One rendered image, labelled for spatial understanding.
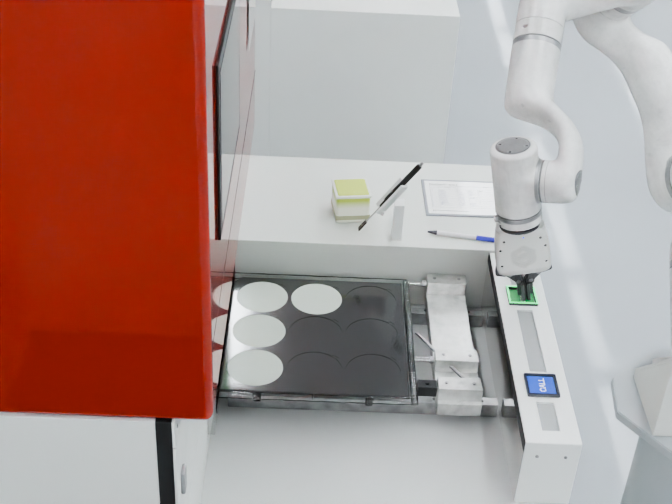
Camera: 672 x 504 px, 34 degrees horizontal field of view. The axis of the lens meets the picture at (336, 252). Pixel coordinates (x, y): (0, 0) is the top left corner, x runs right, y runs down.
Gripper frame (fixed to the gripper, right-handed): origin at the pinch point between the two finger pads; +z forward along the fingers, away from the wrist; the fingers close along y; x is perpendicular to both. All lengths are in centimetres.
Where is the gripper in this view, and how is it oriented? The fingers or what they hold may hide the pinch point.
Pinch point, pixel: (524, 288)
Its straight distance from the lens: 215.8
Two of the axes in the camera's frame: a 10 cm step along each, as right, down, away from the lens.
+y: 9.9, -1.3, -1.0
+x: 0.1, -5.6, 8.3
